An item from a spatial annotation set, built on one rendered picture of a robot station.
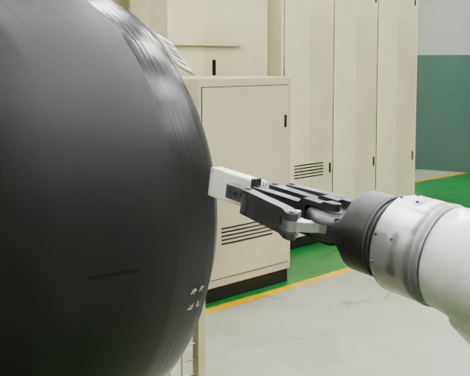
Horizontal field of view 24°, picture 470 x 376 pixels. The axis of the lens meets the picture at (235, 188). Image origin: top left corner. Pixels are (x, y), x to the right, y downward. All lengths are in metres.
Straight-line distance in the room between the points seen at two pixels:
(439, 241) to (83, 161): 0.40
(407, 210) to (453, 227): 0.05
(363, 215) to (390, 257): 0.05
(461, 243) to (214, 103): 5.11
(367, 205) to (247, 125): 5.26
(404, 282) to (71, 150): 0.38
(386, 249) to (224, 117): 5.12
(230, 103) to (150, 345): 4.88
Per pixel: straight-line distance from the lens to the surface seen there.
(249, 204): 1.03
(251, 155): 6.25
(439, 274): 0.89
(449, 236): 0.89
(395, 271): 0.92
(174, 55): 1.30
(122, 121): 1.17
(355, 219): 0.96
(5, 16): 1.20
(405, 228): 0.92
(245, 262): 6.29
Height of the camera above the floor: 1.35
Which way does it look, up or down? 7 degrees down
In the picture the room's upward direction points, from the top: straight up
